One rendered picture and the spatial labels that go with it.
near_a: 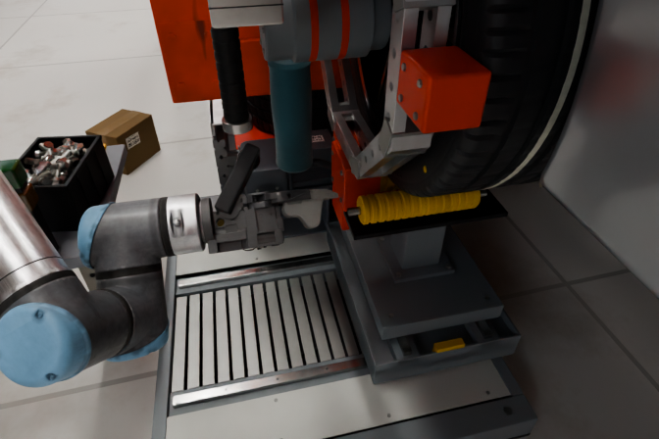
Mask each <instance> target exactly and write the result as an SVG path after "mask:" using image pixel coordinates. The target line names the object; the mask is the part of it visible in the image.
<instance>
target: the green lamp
mask: <svg viewBox="0 0 659 439"><path fill-rule="evenodd" d="M0 170H1V172H3V174H4V175H5V177H6V178H7V179H8V181H9V182H10V184H11V185H12V187H13V188H14V189H21V188H22V187H23V186H24V184H25V181H26V179H27V173H26V171H25V168H24V166H23V164H22V162H21V160H20V159H12V160H3V161H0Z"/></svg>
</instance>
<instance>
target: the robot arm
mask: <svg viewBox="0 0 659 439"><path fill-rule="evenodd" d="M259 164H260V148H259V147H257V146H255V145H253V144H251V143H246V144H245V145H244V147H243V149H242V150H241V151H239V153H238V154H237V157H236V163H235V165H234V167H233V169H232V171H231V173H230V175H229V177H228V180H227V182H226V184H225V186H224V188H223V190H222V192H221V194H220V196H219V198H218V200H217V202H216V204H215V206H214V207H215V209H216V211H215V212H213V207H212V202H211V198H202V199H201V200H200V197H199V195H198V194H197V193H190V194H182V195H175V196H169V197H161V198H152V199H144V200H135V201H127V202H120V203H116V202H111V203H109V204H105V205H99V206H93V207H90V208H89V209H87V210H86V211H85V212H84V214H83V215H82V217H81V219H80V222H79V226H78V232H77V247H78V248H79V257H80V260H81V262H82V263H83V264H84V265H85V266H86V267H87V268H95V278H96V279H97V280H96V289H97V290H92V291H87V290H86V289H85V287H84V286H83V284H82V283H81V281H80V280H79V279H78V277H77V276H76V274H75V273H74V271H73V270H72V269H71V268H68V266H67V265H66V263H65V262H64V260H63V259H62V258H61V256H60V255H59V253H58V252H57V250H56V249H55V247H54V246H53V245H52V243H51V242H50V240H49V239H48V237H47V236H46V235H45V233H44V232H43V230H42V229H41V227H40V226H39V224H38V223H37V222H36V220H35V219H34V217H33V216H32V214H31V213H30V211H29V210H28V209H27V207H26V206H25V204H24V202H23V201H22V200H21V198H20V197H19V195H18V194H17V192H16V191H15V189H14V188H13V187H12V185H11V184H10V182H9V181H8V179H7V178H6V177H5V175H4V174H3V172H1V170H0V370H1V371H2V373H3V374H4V375H5V376H6V377H7V378H9V379H10V380H12V381H13V382H15V383H17V384H19V385H22V386H25V387H32V388H38V387H44V386H48V385H51V384H54V383H56V382H61V381H65V380H68V379H70V378H73V377H74V376H76V375H78V374H79V373H80V372H82V371H83V370H85V369H87V368H89V367H92V366H95V365H97V364H99V363H101V362H103V361H105V360H106V361H109V362H124V361H129V360H134V359H137V358H141V357H144V356H147V355H149V353H152V352H156V351H158V350H159V349H161V348H162V347H163V346H164V345H165V344H166V343H167V342H168V339H169V325H170V321H169V318H168V315H167V306H166V297H165V288H164V278H163V270H162V260H161V258H165V257H171V256H175V255H182V254H189V253H196V252H203V251H204V250H205V248H206V243H208V250H209V254H216V253H222V252H229V251H236V250H244V249H250V250H244V251H253V250H254V249H255V248H257V250H260V249H262V248H267V246H278V245H279V244H281V243H283V241H284V236H283V231H284V226H283V219H282V218H281V217H280V211H279V207H282V208H281V213H282V214H283V215H284V216H285V217H286V218H299V219H300V220H301V222H302V223H303V225H304V226H305V227H306V228H308V229H312V228H314V227H317V226H319V224H320V223H321V217H322V208H323V201H324V200H329V199H334V198H338V194H337V193H335V192H333V191H331V190H328V189H302V190H288V191H280V192H276V191H265V192H257V193H251V194H247V195H244V194H242V192H243V190H244V188H245V186H246V184H247V182H248V180H249V178H250V176H251V174H252V172H253V171H254V170H255V169H257V168H258V166H259ZM218 220H224V222H225V223H224V225H222V226H218V225H217V223H218ZM251 248H253V249H251Z"/></svg>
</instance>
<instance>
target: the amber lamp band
mask: <svg viewBox="0 0 659 439"><path fill-rule="evenodd" d="M18 195H19V197H20V198H21V200H22V201H23V202H24V204H25V206H26V207H27V209H28V210H29V211H30V212H33V210H34V209H35V206H36V204H37V202H38V200H39V197H38V195H37V193H36V191H35V189H34V187H33V185H32V184H31V183H30V182H28V183H27V186H26V188H25V190H24V192H23V193H19V194H18Z"/></svg>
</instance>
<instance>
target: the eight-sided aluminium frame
mask: <svg viewBox="0 0 659 439"><path fill-rule="evenodd" d="M455 4H456V0H393V8H392V21H391V33H390V45H389V57H388V69H387V82H386V93H385V105H384V118H383V124H382V127H381V131H380V132H379V134H378V135H377V136H376V137H374V135H373V133H372V132H371V130H370V128H369V127H368V125H367V123H366V122H365V120H364V119H363V117H362V115H361V113H360V110H359V107H358V104H357V100H356V94H355V88H354V82H353V76H352V71H351V66H350V60H349V58H347V59H338V60H337V61H338V67H339V73H340V79H341V85H342V90H343V96H344V102H338V98H337V92H336V86H335V80H334V74H333V68H332V62H331V60H323V61H320V62H321V68H322V74H323V80H324V86H325V92H326V98H327V104H328V117H329V123H330V127H331V131H334V132H335V135H336V138H337V140H338V142H339V144H340V146H341V148H342V150H343V153H344V155H345V157H346V159H347V161H348V163H349V165H350V167H351V172H352V173H353V174H354V175H355V177H356V179H357V180H359V179H366V178H374V177H381V176H387V175H389V174H392V172H393V171H395V170H397V169H398V168H400V167H401V166H403V165H404V164H406V163H407V162H409V161H410V160H412V159H413V158H415V157H417V156H418V155H420V154H424V153H426V151H427V149H429V148H430V147H431V139H432V137H433V134H434V132H433V133H421V132H420V131H419V129H418V128H417V127H416V125H415V124H414V123H413V122H412V120H411V119H410V118H409V117H408V115H407V114H406V113H405V111H404V110H403V109H402V108H401V106H400V105H399V104H398V103H397V89H398V79H399V69H400V59H401V52H402V51H403V50H408V49H415V42H416V33H417V25H418V16H419V11H424V15H423V24H422V32H421V40H420V48H419V49H421V48H432V47H444V46H446V42H447V36H448V29H449V24H450V18H451V11H452V6H454V5H455ZM348 126H352V127H353V129H354V132H355V134H356V137H357V139H358V142H359V143H360V145H361V147H362V149H363V151H361V149H360V148H359V146H358V144H357V142H356V140H355V138H354V136H353V135H352V133H351V131H350V129H349V127H348Z"/></svg>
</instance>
